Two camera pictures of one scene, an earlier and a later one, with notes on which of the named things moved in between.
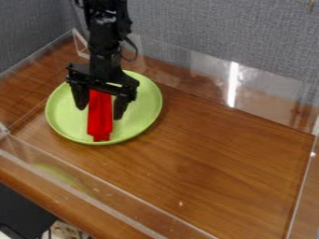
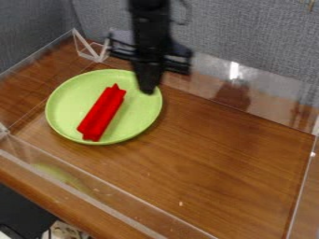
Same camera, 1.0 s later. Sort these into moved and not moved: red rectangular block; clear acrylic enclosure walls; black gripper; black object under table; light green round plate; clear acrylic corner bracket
Moved: red rectangular block; black gripper
Not moved: clear acrylic enclosure walls; light green round plate; clear acrylic corner bracket; black object under table
